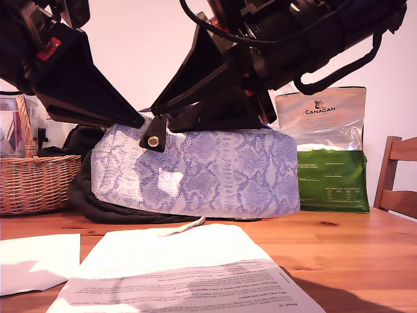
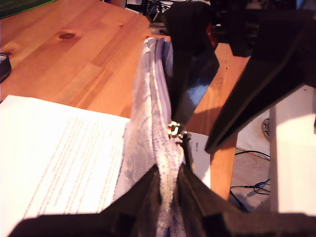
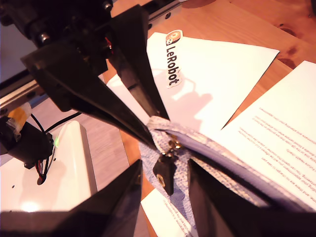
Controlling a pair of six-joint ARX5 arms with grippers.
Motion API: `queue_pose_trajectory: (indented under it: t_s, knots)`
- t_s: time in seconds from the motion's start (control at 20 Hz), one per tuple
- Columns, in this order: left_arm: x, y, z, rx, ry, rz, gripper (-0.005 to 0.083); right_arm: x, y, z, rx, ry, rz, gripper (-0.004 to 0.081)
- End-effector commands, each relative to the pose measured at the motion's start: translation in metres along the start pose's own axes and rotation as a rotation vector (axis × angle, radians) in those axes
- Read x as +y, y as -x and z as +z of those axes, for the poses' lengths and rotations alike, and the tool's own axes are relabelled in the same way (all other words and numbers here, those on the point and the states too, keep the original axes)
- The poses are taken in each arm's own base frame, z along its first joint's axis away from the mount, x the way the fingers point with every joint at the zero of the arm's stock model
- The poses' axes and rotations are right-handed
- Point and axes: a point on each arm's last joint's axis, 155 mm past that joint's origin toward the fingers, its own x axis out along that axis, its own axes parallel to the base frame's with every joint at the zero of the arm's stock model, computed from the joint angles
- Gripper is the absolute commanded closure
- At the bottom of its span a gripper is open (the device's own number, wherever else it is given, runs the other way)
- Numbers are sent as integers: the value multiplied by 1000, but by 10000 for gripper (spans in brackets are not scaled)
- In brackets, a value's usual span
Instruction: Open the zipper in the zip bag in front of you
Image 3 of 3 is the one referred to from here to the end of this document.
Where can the LeRobot mascot sticker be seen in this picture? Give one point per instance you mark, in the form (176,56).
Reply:
(172,59)

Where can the black zipper pull tab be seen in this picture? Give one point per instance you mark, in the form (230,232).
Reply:
(164,172)

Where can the blank white envelope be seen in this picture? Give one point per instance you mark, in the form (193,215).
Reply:
(222,74)

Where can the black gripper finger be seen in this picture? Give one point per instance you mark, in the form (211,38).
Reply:
(217,209)
(74,81)
(116,205)
(134,54)

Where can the purple lace zip bag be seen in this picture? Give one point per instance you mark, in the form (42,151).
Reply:
(217,153)

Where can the printed white paper sheet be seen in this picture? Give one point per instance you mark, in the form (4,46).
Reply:
(284,118)

